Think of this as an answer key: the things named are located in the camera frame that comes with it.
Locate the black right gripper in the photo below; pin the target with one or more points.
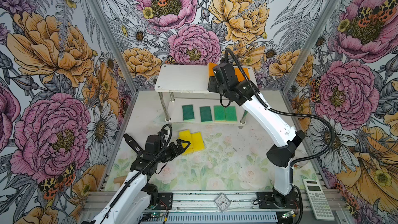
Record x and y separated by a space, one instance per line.
212 86

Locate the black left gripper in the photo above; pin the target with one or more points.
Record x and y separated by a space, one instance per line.
176 152

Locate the yellow sponge top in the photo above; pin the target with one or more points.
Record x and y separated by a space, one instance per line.
186 135

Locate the yellow sponge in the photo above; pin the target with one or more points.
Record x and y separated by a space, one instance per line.
186 135
197 142

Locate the orange sponge front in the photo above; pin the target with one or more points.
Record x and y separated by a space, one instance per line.
239 74

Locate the orange sponge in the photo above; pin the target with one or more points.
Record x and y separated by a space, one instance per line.
239 74
210 69

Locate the orange sponge back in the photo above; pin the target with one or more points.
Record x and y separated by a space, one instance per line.
210 69

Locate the light green sponge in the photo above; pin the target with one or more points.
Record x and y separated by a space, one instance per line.
219 113
230 114

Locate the dark green scouring sponge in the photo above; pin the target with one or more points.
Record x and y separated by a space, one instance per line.
205 114

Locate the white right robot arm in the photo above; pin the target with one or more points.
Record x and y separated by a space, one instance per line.
286 138

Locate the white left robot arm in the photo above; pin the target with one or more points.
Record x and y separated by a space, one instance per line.
137 194

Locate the white two-tier metal shelf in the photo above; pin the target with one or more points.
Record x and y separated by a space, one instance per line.
180 85

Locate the yellow sponge right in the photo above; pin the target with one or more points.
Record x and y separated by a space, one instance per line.
197 142

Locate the small white clock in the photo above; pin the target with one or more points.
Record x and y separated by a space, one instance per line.
222 202

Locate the white calculator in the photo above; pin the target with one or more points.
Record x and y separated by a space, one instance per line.
318 201

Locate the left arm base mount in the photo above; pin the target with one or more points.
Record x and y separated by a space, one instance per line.
158 200

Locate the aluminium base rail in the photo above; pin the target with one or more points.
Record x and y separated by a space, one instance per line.
198 207

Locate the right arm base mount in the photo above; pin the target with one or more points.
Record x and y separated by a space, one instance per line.
274 199

